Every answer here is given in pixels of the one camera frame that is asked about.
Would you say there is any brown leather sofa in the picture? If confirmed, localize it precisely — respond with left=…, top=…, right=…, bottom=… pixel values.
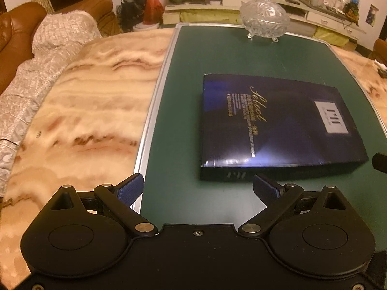
left=0, top=0, right=113, bottom=94

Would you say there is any red plastic bag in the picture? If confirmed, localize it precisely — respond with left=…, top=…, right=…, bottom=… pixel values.
left=143, top=0, right=165, bottom=25

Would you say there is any dark blue box lid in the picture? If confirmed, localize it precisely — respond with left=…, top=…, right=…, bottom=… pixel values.
left=200, top=73, right=369, bottom=182

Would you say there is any black waste bin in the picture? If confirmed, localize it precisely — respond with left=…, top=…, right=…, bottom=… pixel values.
left=120, top=0, right=148, bottom=26

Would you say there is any brown leather armchair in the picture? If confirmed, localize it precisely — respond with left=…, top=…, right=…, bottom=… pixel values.
left=373, top=39, right=387, bottom=61

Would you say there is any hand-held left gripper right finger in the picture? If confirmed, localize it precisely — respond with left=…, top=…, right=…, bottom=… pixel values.
left=238, top=173, right=349, bottom=237

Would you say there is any white television cabinet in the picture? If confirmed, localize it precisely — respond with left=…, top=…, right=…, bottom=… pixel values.
left=163, top=0, right=360, bottom=47

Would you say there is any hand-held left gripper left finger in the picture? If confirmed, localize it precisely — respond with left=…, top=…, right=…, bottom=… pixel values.
left=51, top=172, right=158, bottom=237

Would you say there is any grey quilted sofa cover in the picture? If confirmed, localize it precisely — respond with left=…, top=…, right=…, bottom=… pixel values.
left=0, top=10, right=102, bottom=197

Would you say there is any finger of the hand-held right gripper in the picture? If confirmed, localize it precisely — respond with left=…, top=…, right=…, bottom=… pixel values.
left=372, top=153, right=387, bottom=173

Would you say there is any blue wall picture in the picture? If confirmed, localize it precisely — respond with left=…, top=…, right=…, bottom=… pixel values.
left=366, top=4, right=379, bottom=26

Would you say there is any green board with metal frame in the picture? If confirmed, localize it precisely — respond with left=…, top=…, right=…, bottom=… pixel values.
left=133, top=22, right=387, bottom=227

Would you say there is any dark tea tray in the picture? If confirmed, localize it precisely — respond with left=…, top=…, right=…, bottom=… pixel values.
left=298, top=0, right=345, bottom=16

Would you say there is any marble desktop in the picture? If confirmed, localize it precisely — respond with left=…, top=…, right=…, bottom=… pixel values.
left=0, top=27, right=387, bottom=278

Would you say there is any glass candy bowl with lid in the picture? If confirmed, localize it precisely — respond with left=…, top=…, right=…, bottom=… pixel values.
left=239, top=0, right=290, bottom=42

